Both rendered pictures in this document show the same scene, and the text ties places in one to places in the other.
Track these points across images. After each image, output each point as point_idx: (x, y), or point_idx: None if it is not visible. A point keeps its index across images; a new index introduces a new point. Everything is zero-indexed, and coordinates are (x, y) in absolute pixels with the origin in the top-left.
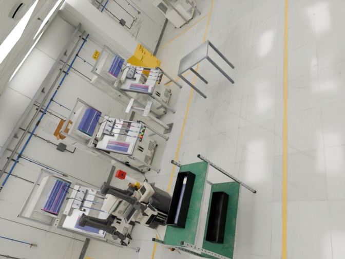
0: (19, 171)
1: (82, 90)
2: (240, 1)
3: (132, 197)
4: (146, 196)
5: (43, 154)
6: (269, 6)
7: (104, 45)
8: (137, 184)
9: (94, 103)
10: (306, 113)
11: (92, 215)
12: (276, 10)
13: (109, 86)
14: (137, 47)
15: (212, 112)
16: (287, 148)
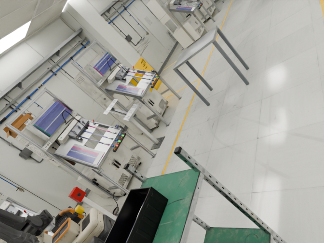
0: None
1: (70, 95)
2: (255, 11)
3: (28, 235)
4: (86, 234)
5: (0, 158)
6: (295, 4)
7: (95, 40)
8: (79, 210)
9: (81, 111)
10: None
11: None
12: (307, 3)
13: (92, 85)
14: (139, 60)
15: (216, 121)
16: None
